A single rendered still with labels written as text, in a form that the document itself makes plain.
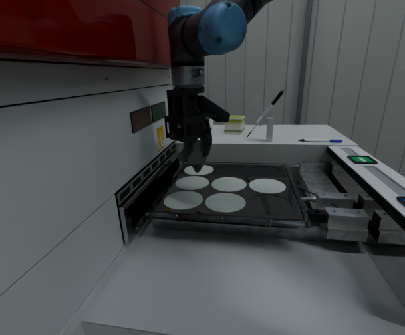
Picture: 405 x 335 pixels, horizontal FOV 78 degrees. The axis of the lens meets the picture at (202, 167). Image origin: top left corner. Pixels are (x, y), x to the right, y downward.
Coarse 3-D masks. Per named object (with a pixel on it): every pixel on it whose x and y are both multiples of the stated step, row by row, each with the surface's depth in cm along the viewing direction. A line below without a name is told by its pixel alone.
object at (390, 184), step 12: (372, 156) 72; (360, 168) 63; (372, 168) 64; (384, 168) 63; (372, 180) 56; (384, 180) 57; (396, 180) 56; (384, 192) 51; (396, 192) 51; (396, 204) 46
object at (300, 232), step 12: (156, 228) 66; (168, 228) 65; (180, 228) 64; (192, 228) 64; (204, 228) 63; (216, 228) 62; (228, 228) 62; (240, 228) 61; (252, 228) 60; (264, 228) 60; (276, 228) 59; (288, 228) 59; (300, 228) 59; (312, 228) 58; (312, 240) 59; (324, 240) 58; (336, 240) 58
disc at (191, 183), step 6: (180, 180) 75; (186, 180) 75; (192, 180) 75; (198, 180) 75; (204, 180) 75; (180, 186) 71; (186, 186) 71; (192, 186) 71; (198, 186) 71; (204, 186) 71
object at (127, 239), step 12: (168, 156) 84; (156, 168) 74; (144, 180) 65; (156, 180) 71; (168, 180) 83; (132, 192) 59; (144, 192) 63; (156, 192) 75; (120, 204) 54; (132, 204) 56; (120, 216) 53; (144, 216) 63; (132, 228) 57; (132, 240) 57
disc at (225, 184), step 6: (216, 180) 74; (222, 180) 74; (228, 180) 74; (234, 180) 74; (240, 180) 74; (216, 186) 70; (222, 186) 70; (228, 186) 70; (234, 186) 70; (240, 186) 70
